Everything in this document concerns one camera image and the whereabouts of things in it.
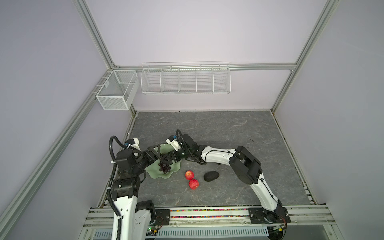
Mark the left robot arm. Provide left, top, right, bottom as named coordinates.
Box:
left=106, top=136, right=160, bottom=240

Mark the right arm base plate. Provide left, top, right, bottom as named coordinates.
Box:
left=248, top=205, right=291, bottom=225

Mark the small white mesh basket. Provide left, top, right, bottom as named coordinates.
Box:
left=96, top=70, right=140, bottom=111

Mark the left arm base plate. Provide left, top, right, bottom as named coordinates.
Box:
left=150, top=209, right=171, bottom=227

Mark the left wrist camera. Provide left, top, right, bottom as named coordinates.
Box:
left=125, top=138, right=141, bottom=151

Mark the dark purple fake grape bunch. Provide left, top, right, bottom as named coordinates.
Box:
left=159, top=162, right=172, bottom=175

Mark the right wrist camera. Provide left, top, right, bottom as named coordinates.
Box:
left=166, top=135, right=181, bottom=151

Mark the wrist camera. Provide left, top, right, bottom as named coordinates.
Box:
left=166, top=135, right=181, bottom=151
left=125, top=138, right=141, bottom=151

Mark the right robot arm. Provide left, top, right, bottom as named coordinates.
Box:
left=166, top=134, right=291, bottom=225

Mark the dark avocado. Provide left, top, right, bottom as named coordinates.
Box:
left=203, top=171, right=220, bottom=182

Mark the aluminium front rail frame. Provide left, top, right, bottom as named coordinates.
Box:
left=78, top=204, right=343, bottom=240

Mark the white vented cable duct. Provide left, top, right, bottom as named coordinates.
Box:
left=92, top=226, right=270, bottom=240

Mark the red apple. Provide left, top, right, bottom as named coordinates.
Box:
left=189, top=179, right=200, bottom=190
left=185, top=171, right=195, bottom=181

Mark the light green wavy fruit bowl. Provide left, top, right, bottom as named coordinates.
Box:
left=146, top=144, right=181, bottom=179

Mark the long white wire basket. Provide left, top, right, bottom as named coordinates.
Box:
left=141, top=62, right=232, bottom=95

